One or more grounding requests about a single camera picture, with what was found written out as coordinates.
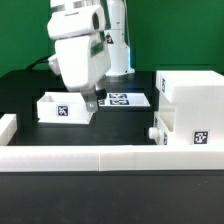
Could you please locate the white front drawer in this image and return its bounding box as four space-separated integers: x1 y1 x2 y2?
148 112 174 145

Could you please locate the white drawer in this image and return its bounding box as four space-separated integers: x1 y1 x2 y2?
148 112 174 145
37 92 93 124

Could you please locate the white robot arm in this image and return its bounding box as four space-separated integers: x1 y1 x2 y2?
47 0 134 112

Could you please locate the black cable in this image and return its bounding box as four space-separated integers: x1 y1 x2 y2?
25 53 54 72

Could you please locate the white marker base plate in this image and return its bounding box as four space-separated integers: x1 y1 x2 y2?
98 93 150 107

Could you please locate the white drawer cabinet box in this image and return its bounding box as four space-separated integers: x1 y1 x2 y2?
154 70 224 146

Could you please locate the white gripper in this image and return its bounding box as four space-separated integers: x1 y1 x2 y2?
47 5 111 112

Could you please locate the white U-shaped fence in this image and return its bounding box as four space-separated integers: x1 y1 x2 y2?
0 114 224 172

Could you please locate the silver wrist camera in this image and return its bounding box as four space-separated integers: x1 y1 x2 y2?
48 55 61 76

